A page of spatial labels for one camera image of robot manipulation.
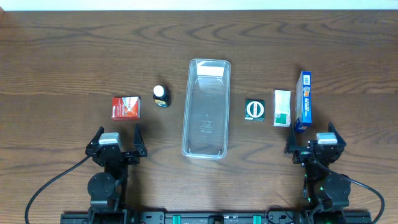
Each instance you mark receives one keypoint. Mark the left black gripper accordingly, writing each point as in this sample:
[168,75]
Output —
[128,155]

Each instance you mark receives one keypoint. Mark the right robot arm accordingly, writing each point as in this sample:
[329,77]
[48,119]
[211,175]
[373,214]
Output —
[326,193]

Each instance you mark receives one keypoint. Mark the clear plastic container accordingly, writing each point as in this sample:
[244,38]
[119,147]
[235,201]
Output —
[206,113]

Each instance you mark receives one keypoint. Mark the white green medicine box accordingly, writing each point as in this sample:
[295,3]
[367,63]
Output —
[282,117]

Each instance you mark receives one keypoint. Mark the dark bottle white cap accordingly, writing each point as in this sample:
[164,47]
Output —
[161,96]

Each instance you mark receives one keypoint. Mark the red medicine box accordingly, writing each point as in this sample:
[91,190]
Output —
[126,108]

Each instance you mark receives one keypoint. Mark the blue tall box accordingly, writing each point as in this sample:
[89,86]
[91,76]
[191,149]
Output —
[303,105]

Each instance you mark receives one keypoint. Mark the green round-logo box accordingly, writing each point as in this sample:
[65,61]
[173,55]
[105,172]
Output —
[255,110]

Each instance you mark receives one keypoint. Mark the black mounting rail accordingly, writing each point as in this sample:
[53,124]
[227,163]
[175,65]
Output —
[273,216]

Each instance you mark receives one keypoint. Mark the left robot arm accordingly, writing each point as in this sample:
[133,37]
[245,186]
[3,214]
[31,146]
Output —
[107,189]

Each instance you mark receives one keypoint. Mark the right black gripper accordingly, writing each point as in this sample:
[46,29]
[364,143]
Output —
[300,151]

